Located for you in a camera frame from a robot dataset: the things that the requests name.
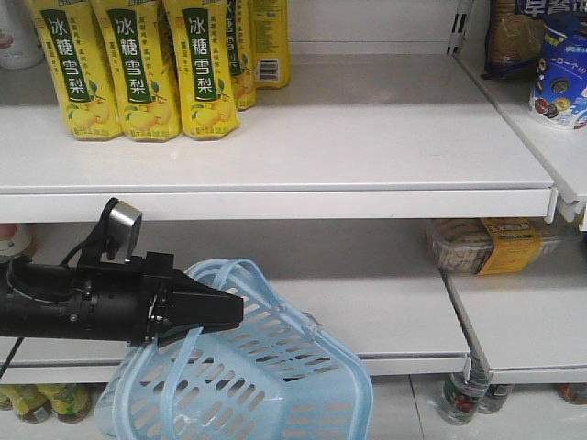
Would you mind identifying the light blue plastic basket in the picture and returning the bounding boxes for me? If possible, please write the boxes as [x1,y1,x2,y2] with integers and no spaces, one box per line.
[94,258,373,439]

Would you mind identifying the yellow pear drink bottle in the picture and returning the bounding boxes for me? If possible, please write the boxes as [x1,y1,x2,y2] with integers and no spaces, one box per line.
[91,1,182,142]
[25,1,123,140]
[163,1,239,141]

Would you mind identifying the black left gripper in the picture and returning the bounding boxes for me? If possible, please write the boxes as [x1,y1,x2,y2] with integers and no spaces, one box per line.
[68,252,243,347]

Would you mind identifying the blue white cookie tub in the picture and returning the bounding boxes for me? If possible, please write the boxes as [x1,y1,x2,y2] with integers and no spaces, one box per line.
[528,14,586,130]

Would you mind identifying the white metal shelving unit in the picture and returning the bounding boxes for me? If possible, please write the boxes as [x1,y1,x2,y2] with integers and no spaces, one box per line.
[1,1,586,439]

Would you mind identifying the clear water bottle red label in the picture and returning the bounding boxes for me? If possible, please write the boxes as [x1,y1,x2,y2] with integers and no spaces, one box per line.
[437,355,490,426]

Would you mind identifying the clear cracker tray yellow label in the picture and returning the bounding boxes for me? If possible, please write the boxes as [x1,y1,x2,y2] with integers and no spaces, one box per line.
[426,217,576,275]

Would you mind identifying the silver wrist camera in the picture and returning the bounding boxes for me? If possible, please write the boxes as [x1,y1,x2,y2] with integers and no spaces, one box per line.
[101,197,142,261]

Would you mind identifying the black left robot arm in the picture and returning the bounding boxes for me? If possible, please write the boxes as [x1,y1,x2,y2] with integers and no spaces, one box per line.
[1,252,244,347]

